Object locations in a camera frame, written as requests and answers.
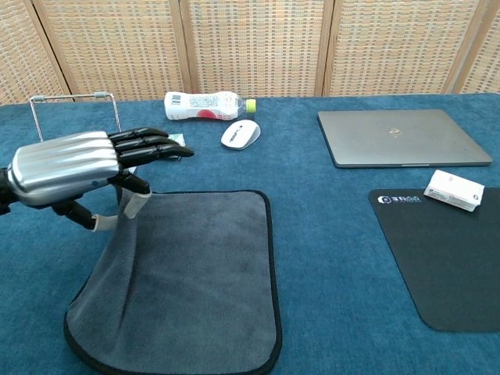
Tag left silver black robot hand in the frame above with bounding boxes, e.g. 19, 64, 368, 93
7, 127, 195, 232

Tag blue cloth with grey lining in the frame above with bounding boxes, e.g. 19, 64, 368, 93
63, 189, 283, 375

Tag plastic bottle green cap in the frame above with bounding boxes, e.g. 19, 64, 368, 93
163, 91, 258, 121

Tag white computer mouse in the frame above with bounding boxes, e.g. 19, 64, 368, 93
220, 120, 262, 151

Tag woven wooden folding screen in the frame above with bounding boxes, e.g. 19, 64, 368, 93
0, 0, 500, 105

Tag blue carpet table cover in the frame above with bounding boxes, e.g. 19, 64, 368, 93
0, 92, 500, 375

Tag grey closed laptop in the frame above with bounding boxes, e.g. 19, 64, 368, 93
316, 109, 494, 170

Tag small white box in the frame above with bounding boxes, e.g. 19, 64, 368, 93
423, 169, 486, 213

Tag black mouse pad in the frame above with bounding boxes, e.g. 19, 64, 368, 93
368, 187, 500, 334

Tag metal wire rack white feet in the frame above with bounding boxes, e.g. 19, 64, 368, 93
29, 91, 122, 144

